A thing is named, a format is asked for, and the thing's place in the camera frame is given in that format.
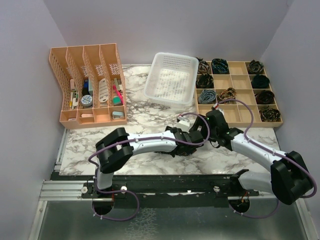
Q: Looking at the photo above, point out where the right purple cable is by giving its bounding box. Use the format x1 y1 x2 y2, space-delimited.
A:
216 99 317 220

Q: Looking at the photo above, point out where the wooden compartment tray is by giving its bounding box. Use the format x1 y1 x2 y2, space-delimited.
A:
194 60 283 128

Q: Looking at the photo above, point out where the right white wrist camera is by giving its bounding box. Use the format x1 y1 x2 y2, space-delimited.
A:
211 105 225 116

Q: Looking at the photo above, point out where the black metal base rail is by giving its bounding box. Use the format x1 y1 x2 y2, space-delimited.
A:
49 174 264 211

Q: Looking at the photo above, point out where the rolled gold paisley tie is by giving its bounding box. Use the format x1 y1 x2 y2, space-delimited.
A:
217 87 237 104

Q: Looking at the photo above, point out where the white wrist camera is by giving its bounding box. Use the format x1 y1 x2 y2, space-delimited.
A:
211 105 225 116
176 115 190 132

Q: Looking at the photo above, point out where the teal eraser block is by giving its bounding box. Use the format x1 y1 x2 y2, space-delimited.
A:
112 96 123 106

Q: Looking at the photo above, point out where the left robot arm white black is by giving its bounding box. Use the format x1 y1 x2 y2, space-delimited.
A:
93 126 205 198

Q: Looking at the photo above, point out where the navy floral tie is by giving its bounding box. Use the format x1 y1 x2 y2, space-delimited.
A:
172 148 197 157

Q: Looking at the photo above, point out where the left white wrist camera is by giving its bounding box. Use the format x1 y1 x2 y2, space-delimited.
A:
176 115 190 132

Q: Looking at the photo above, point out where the aluminium frame rail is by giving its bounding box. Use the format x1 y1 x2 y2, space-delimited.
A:
39 179 307 201

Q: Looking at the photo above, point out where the rolled dark olive tie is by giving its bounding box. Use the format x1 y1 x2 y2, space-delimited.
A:
195 73 214 89

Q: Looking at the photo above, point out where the purple cable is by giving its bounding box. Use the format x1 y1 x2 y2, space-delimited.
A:
216 99 317 220
88 112 212 221

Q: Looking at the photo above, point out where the white plastic basket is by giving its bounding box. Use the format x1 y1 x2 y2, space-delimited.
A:
143 52 199 109

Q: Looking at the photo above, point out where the rolled striped brown tie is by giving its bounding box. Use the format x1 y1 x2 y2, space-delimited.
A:
197 60 212 74

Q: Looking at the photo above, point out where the rolled dark red tie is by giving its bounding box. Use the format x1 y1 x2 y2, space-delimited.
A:
255 90 275 105

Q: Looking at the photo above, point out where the round blue patterned tin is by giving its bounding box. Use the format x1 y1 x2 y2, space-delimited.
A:
80 94 93 108

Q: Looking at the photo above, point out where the peach file organizer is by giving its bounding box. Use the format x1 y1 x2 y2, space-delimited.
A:
49 43 128 130

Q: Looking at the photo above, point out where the white perforated card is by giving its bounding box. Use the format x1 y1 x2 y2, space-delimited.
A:
98 78 109 103

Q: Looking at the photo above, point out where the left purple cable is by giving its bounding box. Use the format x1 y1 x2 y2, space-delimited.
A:
88 112 212 221

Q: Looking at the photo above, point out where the rolled blue grey tie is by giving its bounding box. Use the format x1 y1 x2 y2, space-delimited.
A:
197 89 216 105

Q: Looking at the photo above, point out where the rolled teal dark tie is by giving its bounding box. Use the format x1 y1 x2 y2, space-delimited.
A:
211 58 229 75

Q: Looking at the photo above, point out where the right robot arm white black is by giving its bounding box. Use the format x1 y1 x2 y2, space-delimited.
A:
189 109 317 205

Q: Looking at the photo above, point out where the rolled black gold tie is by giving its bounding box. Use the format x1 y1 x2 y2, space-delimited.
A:
259 106 281 123

